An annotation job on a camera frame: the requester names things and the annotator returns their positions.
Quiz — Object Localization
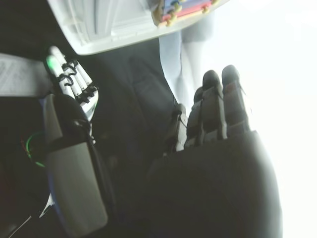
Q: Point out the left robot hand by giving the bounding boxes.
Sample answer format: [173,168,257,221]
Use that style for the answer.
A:
[39,64,284,238]

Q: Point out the rainbow toy xylophone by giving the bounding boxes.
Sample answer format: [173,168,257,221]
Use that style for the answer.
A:
[151,0,221,27]

